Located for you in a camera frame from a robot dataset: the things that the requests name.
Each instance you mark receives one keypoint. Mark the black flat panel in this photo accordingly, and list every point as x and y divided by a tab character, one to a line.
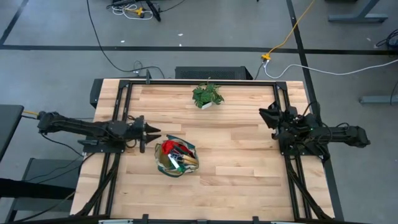
95	93

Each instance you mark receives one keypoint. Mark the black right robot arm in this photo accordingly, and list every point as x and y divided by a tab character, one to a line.
342	135

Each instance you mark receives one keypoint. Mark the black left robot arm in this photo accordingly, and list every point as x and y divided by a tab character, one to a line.
77	126

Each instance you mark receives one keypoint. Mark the grey metal stand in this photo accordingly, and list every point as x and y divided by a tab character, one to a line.
46	168

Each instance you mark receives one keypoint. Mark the green plant in white pot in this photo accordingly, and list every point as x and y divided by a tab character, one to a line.
205	96

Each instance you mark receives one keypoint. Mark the black aluminium table frame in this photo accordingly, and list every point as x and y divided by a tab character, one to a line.
202	82

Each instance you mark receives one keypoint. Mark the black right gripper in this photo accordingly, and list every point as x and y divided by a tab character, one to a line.
287	119

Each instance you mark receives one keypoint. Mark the black computer case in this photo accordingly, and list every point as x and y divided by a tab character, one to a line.
211	73

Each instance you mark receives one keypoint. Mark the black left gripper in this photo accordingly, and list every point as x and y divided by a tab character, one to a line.
138	130

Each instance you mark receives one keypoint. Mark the black side table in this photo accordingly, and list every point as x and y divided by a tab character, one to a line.
9	124

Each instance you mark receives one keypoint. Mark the beige green canvas gardening bag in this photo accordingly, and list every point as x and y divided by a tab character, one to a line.
160	161

